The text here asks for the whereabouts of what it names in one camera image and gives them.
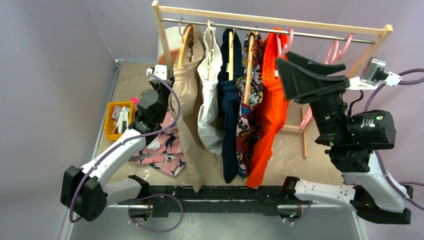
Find orange shorts on hanger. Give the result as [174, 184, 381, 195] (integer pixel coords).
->
[246, 33, 290, 188]

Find wooden clothes rack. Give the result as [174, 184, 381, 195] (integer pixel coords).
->
[151, 0, 394, 159]

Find orange hanger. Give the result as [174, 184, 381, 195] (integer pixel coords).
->
[177, 24, 194, 68]

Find white shorts on hanger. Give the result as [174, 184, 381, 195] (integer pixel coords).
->
[197, 27, 224, 156]

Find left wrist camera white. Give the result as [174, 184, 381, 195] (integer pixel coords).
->
[146, 64, 172, 84]

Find pink shark print shorts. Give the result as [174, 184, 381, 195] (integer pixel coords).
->
[129, 125, 186, 178]

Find pink plastic hanger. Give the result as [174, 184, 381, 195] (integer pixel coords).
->
[276, 26, 355, 132]

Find round drawer cabinet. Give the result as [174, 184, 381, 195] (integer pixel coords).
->
[156, 26, 185, 67]

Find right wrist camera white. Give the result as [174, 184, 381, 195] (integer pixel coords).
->
[347, 57, 402, 91]

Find navy shorts on hanger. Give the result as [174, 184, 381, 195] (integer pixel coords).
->
[218, 28, 240, 184]

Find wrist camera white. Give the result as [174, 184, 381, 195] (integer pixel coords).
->
[347, 57, 402, 91]
[146, 64, 172, 84]

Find patterned shorts on hanger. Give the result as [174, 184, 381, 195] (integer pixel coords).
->
[235, 31, 264, 182]

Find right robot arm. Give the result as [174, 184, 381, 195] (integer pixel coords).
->
[275, 52, 414, 225]

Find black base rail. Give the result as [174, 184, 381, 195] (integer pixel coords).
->
[128, 185, 309, 218]

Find pink plastic clip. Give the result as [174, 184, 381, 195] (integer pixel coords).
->
[130, 96, 139, 105]

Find beige shorts on hanger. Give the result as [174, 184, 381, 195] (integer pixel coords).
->
[168, 26, 217, 193]

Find yellow plastic bin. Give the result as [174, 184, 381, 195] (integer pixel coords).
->
[103, 101, 136, 141]

